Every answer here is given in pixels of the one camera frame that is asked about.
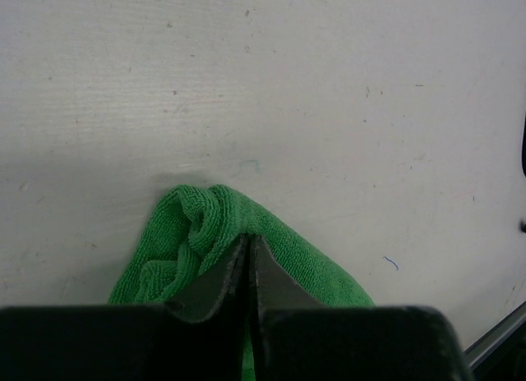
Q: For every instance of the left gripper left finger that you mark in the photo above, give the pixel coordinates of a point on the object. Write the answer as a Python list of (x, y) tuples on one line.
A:
[(197, 334)]

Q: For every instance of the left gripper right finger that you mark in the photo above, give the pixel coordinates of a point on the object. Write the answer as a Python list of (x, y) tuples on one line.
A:
[(296, 337)]

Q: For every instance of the aluminium mounting rail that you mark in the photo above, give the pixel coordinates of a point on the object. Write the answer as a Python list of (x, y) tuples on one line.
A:
[(496, 343)]

